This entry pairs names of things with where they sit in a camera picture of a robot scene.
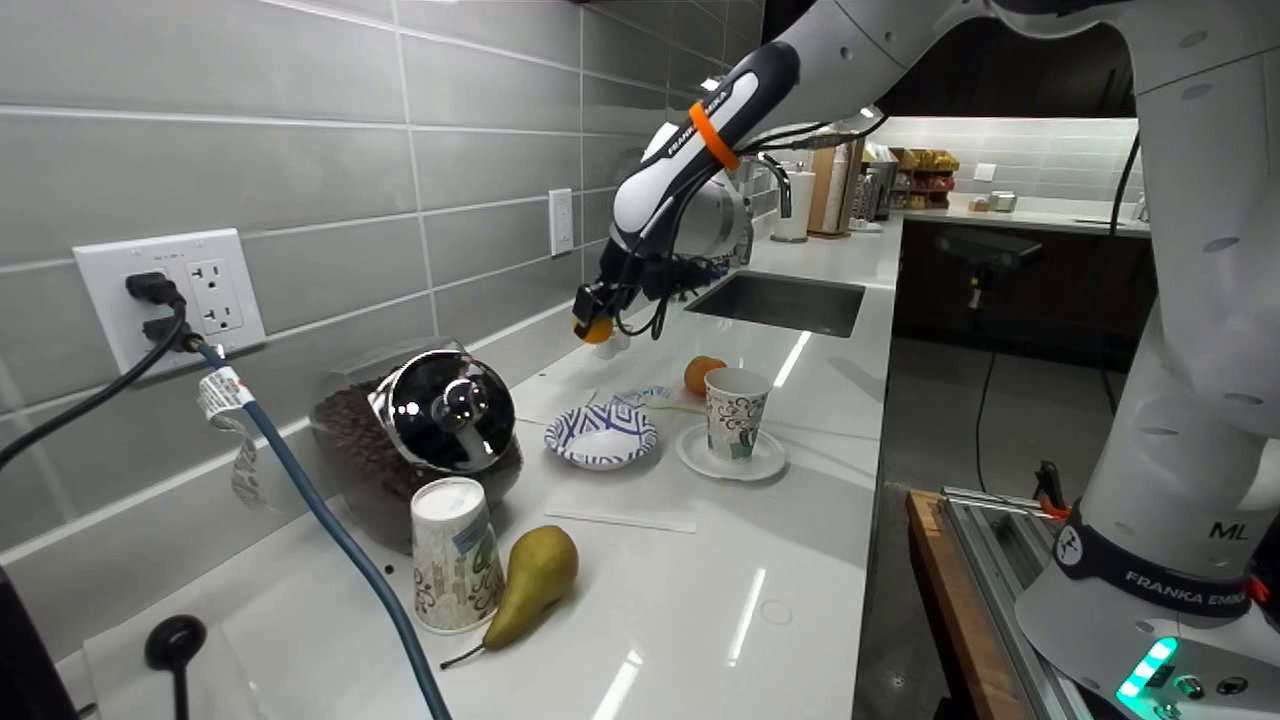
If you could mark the dark base cabinet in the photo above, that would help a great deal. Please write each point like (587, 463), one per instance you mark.
(1027, 307)

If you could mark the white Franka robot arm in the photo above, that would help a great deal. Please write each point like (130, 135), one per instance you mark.
(1186, 335)

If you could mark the white round saucer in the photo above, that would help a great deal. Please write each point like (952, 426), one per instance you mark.
(707, 463)

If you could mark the shiny chrome round appliance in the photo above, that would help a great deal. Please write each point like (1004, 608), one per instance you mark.
(440, 405)

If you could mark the red orange apple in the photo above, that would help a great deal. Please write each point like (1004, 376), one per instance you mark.
(697, 376)

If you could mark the orange citrus fruit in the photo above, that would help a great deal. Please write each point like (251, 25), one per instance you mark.
(598, 335)

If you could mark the green pear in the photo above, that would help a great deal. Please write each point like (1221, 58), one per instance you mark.
(532, 581)

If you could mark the white quad wall outlet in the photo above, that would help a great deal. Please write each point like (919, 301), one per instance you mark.
(220, 287)

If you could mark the upright patterned paper cup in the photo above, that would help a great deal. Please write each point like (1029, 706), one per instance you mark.
(738, 416)

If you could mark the red black clamp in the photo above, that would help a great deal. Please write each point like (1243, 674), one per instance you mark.
(1051, 490)

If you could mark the wooden knife block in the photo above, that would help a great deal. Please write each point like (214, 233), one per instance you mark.
(833, 184)

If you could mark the brown food pile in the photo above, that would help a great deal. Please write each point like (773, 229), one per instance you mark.
(927, 167)

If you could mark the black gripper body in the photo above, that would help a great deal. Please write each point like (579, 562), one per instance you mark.
(620, 279)

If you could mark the shiny steel kettle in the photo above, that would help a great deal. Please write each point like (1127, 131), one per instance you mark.
(725, 225)

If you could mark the white container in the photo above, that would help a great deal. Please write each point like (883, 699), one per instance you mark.
(792, 201)

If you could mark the dark undermount sink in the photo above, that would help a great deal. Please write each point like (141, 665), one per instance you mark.
(783, 307)

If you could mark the upside-down patterned paper cup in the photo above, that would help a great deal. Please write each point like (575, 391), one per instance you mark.
(449, 555)

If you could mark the blue patterned paper bowl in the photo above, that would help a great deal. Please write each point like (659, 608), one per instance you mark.
(602, 436)

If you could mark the dark brown textured bag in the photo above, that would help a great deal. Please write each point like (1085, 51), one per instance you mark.
(349, 434)

